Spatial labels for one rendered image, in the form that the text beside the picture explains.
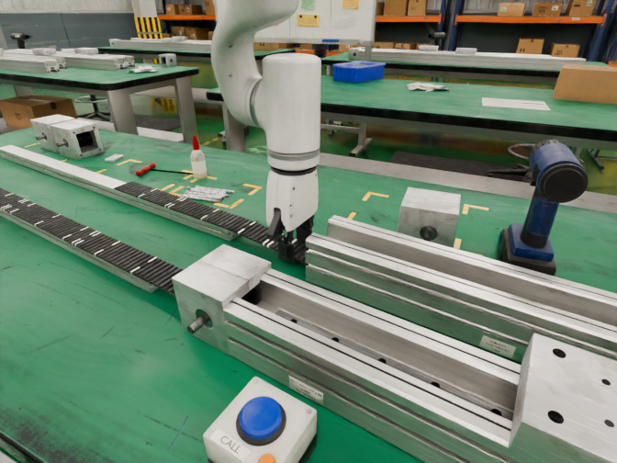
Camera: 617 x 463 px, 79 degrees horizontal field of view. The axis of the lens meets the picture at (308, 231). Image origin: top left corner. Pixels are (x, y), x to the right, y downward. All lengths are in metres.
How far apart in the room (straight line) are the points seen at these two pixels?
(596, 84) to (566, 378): 2.16
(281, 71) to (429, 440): 0.47
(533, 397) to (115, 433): 0.42
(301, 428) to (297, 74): 0.42
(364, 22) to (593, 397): 3.16
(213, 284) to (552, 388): 0.37
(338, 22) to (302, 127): 2.90
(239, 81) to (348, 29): 2.84
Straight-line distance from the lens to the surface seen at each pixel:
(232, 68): 0.60
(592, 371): 0.43
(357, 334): 0.48
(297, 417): 0.40
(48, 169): 1.29
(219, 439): 0.40
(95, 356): 0.60
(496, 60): 3.78
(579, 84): 2.48
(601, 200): 2.81
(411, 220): 0.71
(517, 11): 9.83
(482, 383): 0.46
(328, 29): 3.48
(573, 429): 0.38
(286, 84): 0.55
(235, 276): 0.51
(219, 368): 0.53
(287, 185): 0.58
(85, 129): 1.39
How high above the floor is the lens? 1.18
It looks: 30 degrees down
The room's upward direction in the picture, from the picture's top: straight up
